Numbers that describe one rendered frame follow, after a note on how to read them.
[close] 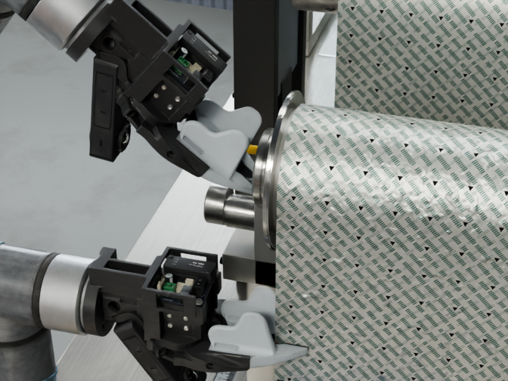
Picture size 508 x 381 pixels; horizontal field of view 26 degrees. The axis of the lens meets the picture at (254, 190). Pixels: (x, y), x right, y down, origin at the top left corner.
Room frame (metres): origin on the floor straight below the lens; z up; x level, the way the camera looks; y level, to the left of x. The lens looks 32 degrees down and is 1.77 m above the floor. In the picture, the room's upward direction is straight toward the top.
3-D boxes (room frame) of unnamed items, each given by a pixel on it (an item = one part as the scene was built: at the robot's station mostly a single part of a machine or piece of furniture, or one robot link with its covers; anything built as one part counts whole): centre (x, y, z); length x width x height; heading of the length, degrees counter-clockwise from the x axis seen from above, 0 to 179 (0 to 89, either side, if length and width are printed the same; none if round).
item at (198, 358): (0.80, 0.04, 1.09); 0.09 x 0.05 x 0.02; 73
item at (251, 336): (0.79, 0.00, 1.12); 0.09 x 0.03 x 0.06; 73
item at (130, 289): (0.83, 0.09, 1.12); 0.12 x 0.08 x 0.09; 74
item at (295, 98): (0.86, -0.03, 1.25); 0.15 x 0.01 x 0.15; 164
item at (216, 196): (0.92, 0.04, 1.18); 0.04 x 0.02 x 0.04; 164
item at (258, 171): (0.87, -0.02, 1.25); 0.07 x 0.02 x 0.07; 164
